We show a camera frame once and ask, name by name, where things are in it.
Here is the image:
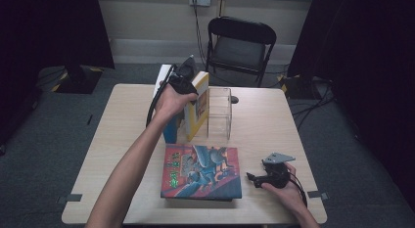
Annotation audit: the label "grey tape strip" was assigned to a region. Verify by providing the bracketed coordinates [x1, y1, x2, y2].
[57, 193, 83, 205]
[307, 190, 329, 201]

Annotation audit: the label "yellow book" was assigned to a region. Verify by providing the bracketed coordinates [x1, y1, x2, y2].
[183, 70, 210, 143]

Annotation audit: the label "left hand-held gripper cable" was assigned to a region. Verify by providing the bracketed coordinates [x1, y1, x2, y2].
[145, 64, 177, 128]

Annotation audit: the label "red comic book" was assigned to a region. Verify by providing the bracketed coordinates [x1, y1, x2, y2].
[160, 143, 243, 201]

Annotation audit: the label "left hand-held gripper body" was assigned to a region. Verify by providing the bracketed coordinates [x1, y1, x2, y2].
[166, 55, 200, 96]

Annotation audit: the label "black folding chair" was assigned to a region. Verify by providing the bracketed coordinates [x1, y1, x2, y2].
[204, 16, 278, 89]

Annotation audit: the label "blue book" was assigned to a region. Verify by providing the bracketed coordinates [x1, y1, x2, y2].
[152, 64, 185, 145]

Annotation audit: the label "black wall socket cable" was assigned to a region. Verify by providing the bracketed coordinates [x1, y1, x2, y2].
[193, 0, 209, 70]

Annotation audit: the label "black curtain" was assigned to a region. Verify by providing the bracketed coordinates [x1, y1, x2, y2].
[287, 0, 415, 209]
[0, 0, 115, 138]

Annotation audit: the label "right hand-held gripper cable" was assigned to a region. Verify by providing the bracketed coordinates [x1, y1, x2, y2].
[288, 171, 308, 207]

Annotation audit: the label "clear acrylic book rack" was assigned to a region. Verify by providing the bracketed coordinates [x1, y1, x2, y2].
[195, 86, 234, 142]

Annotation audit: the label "person's left hand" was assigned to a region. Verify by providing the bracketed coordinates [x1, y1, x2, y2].
[153, 83, 200, 124]

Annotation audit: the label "person's right hand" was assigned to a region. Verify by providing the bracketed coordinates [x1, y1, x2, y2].
[260, 162, 308, 216]

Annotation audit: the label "black floor cables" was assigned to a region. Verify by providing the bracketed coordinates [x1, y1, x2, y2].
[290, 75, 337, 131]

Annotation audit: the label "black stand base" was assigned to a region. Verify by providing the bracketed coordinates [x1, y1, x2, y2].
[52, 65, 105, 95]
[279, 73, 316, 99]

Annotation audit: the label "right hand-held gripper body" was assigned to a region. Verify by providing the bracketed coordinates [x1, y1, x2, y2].
[261, 151, 297, 190]

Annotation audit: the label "hand-held gripper cable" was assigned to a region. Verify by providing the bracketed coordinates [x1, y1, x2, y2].
[145, 64, 177, 128]
[288, 171, 308, 207]

